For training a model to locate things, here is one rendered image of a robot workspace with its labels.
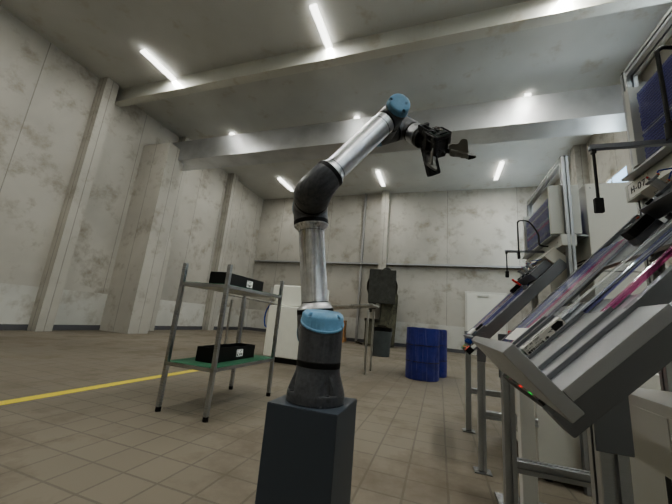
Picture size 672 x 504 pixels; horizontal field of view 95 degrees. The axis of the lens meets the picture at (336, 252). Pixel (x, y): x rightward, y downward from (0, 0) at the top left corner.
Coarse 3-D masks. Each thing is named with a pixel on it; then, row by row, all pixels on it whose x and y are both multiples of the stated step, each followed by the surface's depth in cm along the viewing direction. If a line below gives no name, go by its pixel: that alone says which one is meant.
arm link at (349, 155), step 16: (400, 96) 97; (384, 112) 98; (400, 112) 97; (368, 128) 96; (384, 128) 97; (352, 144) 93; (368, 144) 95; (336, 160) 91; (352, 160) 93; (304, 176) 92; (320, 176) 89; (336, 176) 90; (304, 192) 91; (320, 192) 90; (304, 208) 94; (320, 208) 94
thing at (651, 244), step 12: (648, 240) 37; (660, 240) 37; (636, 252) 37; (648, 252) 37; (624, 264) 37; (636, 264) 37; (612, 276) 37; (600, 288) 38; (576, 300) 39; (588, 300) 38; (564, 312) 38; (576, 312) 38
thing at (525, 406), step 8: (520, 392) 143; (520, 400) 143; (528, 400) 142; (520, 408) 142; (528, 408) 141; (520, 416) 141; (528, 416) 140; (520, 424) 141; (528, 424) 140; (520, 432) 140; (528, 432) 139; (520, 440) 140; (528, 440) 138; (520, 448) 140; (528, 448) 138; (520, 456) 140; (528, 456) 137; (536, 456) 136; (520, 480) 139; (528, 480) 135; (536, 480) 134; (520, 488) 139; (528, 488) 135; (536, 488) 134; (496, 496) 145; (520, 496) 138; (528, 496) 134; (536, 496) 133
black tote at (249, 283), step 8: (216, 272) 255; (224, 272) 253; (216, 280) 254; (224, 280) 251; (232, 280) 258; (240, 280) 268; (248, 280) 280; (256, 280) 293; (248, 288) 280; (256, 288) 293
